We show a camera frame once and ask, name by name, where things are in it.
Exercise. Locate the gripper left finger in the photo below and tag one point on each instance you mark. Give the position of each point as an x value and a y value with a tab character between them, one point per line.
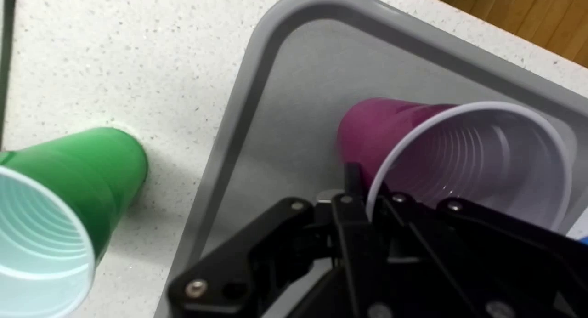
280	244

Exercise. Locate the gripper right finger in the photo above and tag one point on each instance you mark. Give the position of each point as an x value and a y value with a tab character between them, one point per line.
482	258

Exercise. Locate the purple plastic cup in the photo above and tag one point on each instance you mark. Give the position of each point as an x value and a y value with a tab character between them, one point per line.
381	129

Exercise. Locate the grey plastic tray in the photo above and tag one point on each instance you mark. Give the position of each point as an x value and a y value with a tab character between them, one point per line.
317	79

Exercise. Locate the green plastic cup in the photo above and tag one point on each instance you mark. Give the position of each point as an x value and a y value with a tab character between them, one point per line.
87	180

